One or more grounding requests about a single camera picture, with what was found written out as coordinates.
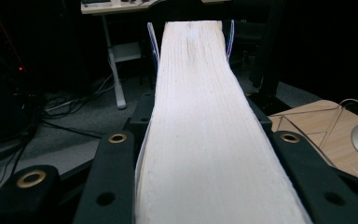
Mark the black metal chair frame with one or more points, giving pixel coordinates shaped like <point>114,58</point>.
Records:
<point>261,46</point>

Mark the clear acrylic book rack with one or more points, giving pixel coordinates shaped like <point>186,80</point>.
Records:
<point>332,124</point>

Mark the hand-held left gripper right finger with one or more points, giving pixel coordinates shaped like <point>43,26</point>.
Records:
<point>317,193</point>

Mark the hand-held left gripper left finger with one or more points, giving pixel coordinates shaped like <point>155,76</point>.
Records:
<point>112,174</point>

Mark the blue book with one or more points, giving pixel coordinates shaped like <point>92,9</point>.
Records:
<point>205,124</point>

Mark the white desk frame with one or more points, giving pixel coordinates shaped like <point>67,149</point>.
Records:
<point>118,77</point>

